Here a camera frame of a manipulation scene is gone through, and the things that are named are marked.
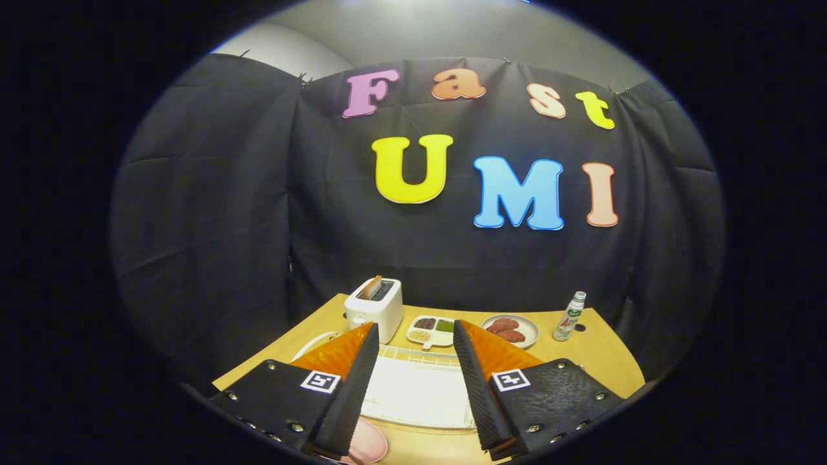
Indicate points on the white drip tray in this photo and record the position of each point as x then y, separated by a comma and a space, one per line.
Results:
420, 394

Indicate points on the white toaster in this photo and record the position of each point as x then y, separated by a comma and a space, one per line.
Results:
381, 313

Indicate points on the toast slice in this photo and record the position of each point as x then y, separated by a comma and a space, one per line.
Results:
372, 287

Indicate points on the white drink bottle green label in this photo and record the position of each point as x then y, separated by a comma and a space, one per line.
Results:
568, 320

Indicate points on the white divided bean tray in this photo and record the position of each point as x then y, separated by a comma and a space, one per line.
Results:
429, 337

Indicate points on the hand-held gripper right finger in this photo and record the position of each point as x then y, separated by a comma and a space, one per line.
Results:
478, 387

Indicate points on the pink plate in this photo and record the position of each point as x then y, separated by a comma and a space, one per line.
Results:
368, 442

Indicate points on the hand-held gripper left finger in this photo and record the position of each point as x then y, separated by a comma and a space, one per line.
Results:
355, 387

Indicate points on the beige meat plate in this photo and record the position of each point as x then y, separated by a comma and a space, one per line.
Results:
531, 332

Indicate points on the red meat piece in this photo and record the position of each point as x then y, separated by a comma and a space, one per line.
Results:
502, 325
512, 336

